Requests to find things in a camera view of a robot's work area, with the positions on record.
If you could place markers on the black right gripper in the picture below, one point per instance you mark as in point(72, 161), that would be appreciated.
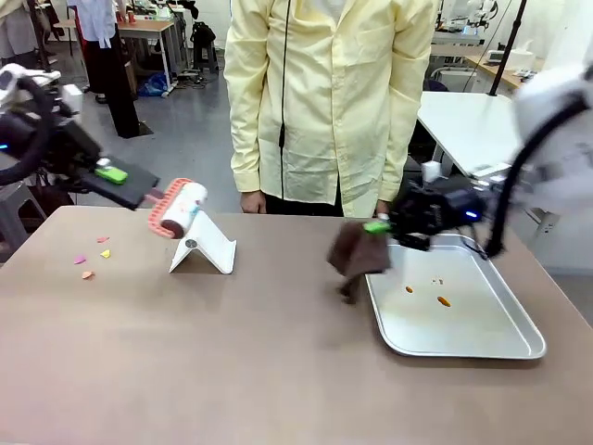
point(445, 206)

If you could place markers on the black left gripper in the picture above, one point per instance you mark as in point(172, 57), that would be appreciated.
point(69, 143)

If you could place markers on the brown cleaning cloth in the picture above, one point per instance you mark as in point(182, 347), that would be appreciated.
point(361, 255)

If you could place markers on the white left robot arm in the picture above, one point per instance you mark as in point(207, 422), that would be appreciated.
point(9, 81)

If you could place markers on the person's left hand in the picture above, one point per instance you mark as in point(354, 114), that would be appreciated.
point(383, 208)

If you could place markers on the person's right hand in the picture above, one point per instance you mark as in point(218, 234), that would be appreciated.
point(252, 202)

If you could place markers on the small pale crumbs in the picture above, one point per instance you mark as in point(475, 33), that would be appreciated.
point(437, 280)

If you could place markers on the dark brown bag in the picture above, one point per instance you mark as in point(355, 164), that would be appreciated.
point(41, 208)

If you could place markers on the yellow paper scrap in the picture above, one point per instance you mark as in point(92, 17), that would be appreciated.
point(106, 253)

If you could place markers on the long orange sauce stain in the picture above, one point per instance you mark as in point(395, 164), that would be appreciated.
point(444, 301)

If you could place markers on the orange paper scrap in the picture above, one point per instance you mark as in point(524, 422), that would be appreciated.
point(88, 274)

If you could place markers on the grey stool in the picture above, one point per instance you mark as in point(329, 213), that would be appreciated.
point(11, 218)

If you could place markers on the black trousers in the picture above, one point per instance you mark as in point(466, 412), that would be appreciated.
point(301, 206)

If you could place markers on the blue plastic bag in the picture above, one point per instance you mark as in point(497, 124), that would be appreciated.
point(153, 85)

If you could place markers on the silver metal tray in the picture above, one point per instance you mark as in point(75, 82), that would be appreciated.
point(463, 324)

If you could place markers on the white background table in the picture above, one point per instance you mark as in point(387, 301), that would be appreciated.
point(463, 125)

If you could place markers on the person in yellow coat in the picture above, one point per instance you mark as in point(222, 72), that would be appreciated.
point(333, 116)

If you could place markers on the person in white coat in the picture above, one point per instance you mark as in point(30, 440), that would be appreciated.
point(99, 46)

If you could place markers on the white lint roller stand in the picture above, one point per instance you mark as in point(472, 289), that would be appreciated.
point(218, 250)

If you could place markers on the wooden background table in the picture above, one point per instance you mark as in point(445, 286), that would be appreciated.
point(148, 28)

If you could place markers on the person in beige coat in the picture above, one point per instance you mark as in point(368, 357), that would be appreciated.
point(18, 28)

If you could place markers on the black stool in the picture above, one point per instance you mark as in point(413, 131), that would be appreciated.
point(204, 41)

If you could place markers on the wooden background desk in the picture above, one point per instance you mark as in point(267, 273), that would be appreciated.
point(500, 69)

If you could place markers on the black tripod pole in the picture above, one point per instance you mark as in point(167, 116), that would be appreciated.
point(507, 46)

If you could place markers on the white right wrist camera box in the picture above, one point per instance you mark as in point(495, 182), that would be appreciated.
point(431, 171)

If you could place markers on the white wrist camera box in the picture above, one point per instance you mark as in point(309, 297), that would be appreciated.
point(431, 171)
point(70, 99)

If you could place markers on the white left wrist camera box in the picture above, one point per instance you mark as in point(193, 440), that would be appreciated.
point(70, 99)

